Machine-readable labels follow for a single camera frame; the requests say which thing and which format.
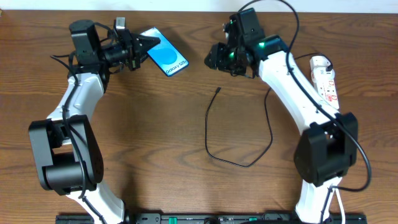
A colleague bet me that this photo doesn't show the white USB charger plug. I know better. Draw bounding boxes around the white USB charger plug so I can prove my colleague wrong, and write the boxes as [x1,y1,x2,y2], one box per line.
[310,55,331,70]

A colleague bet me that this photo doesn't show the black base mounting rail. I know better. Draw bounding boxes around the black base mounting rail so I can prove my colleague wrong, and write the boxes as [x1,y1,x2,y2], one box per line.
[55,212,368,224]

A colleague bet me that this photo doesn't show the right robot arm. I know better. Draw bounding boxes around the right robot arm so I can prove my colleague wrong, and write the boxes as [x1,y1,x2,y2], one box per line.
[204,8,358,223]

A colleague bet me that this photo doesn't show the white power strip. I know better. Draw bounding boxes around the white power strip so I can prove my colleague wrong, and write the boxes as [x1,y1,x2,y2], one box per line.
[311,67,340,110]

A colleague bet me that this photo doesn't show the black USB charging cable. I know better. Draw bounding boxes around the black USB charging cable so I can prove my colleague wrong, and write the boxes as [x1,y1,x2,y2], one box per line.
[204,52,333,169]

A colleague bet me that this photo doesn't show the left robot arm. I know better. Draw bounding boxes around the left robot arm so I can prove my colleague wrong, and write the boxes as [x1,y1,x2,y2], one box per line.
[29,17,160,223]

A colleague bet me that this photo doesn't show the blue Galaxy smartphone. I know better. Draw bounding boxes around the blue Galaxy smartphone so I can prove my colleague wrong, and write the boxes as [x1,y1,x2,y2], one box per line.
[141,27,189,77]

